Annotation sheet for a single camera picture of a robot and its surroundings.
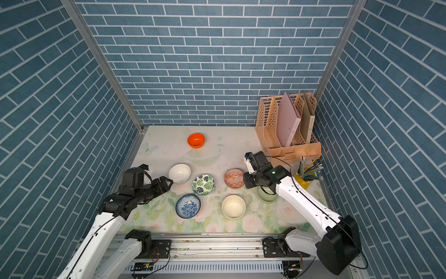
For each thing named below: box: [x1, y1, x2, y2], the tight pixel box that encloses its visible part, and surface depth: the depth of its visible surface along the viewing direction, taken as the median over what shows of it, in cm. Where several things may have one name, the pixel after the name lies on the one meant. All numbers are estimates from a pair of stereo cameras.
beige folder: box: [300, 90, 316, 143], surface depth 93 cm
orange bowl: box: [186, 133, 206, 149], surface depth 110 cm
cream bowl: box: [221, 194, 247, 221], surface depth 85 cm
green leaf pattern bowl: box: [191, 174, 216, 196], surface depth 93 cm
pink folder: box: [277, 91, 302, 148], surface depth 98 cm
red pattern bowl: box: [223, 168, 245, 189], surface depth 96 cm
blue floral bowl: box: [175, 193, 201, 219], surface depth 86 cm
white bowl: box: [168, 163, 192, 184], surface depth 96 cm
